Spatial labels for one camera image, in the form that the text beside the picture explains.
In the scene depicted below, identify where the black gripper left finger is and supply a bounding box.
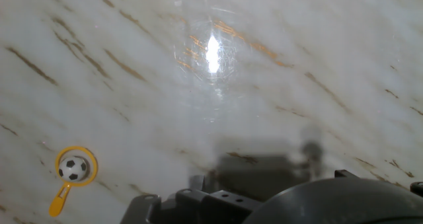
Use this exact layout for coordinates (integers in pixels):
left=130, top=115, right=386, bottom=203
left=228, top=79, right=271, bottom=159
left=120, top=188, right=265, bottom=224

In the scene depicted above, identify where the small black white soccer ball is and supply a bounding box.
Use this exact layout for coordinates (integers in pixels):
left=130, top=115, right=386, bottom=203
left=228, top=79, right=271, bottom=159
left=58, top=155, right=88, bottom=182

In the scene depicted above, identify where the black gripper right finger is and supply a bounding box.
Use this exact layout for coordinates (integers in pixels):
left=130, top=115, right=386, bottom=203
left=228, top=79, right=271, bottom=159
left=334, top=169, right=423, bottom=197

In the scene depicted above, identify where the yellow plastic bubble ring wand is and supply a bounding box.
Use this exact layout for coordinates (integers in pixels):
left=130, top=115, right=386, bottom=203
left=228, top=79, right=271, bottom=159
left=48, top=145, right=99, bottom=218

